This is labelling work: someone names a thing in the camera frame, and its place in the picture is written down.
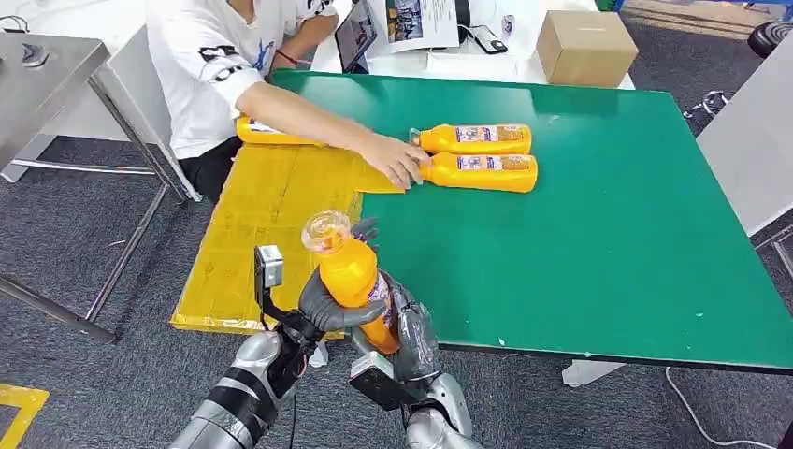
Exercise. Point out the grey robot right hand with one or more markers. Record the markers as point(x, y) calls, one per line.
point(415, 341)

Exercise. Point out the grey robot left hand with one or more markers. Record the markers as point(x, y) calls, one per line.
point(328, 313)

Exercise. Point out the person's right hand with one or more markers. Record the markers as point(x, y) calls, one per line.
point(396, 161)

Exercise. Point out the orange drink bottle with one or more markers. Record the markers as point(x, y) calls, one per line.
point(254, 131)
point(483, 176)
point(446, 139)
point(350, 272)

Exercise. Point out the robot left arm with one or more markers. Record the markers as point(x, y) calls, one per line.
point(260, 353)

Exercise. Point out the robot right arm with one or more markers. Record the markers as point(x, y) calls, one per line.
point(452, 403)

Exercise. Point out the yellow sheet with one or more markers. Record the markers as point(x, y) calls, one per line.
point(260, 217)

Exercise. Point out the white table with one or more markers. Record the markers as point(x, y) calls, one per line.
point(483, 65)

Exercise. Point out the black tablet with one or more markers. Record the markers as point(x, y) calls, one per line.
point(355, 34)

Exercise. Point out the printed paper sheet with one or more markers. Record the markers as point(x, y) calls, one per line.
point(433, 25)

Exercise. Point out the green mat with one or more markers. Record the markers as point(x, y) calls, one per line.
point(557, 260)

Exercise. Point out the white table foot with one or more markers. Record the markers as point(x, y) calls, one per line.
point(591, 372)

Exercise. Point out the brown cardboard box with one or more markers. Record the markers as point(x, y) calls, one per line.
point(585, 49)

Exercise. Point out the person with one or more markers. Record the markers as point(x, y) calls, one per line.
point(192, 62)

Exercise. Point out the yellow floor tape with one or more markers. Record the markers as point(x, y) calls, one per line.
point(34, 399)

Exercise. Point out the pale grey table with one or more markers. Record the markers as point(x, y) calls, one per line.
point(749, 142)

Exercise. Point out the steel table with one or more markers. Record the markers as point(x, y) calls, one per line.
point(43, 80)

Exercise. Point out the small grey object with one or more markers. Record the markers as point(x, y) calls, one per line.
point(34, 56)

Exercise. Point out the black stool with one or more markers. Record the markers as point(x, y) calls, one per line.
point(774, 38)

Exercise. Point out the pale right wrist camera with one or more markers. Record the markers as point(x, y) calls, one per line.
point(371, 365)

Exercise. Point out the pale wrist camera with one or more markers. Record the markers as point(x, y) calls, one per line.
point(371, 365)
point(268, 266)

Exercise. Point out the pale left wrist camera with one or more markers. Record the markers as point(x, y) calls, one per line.
point(268, 266)

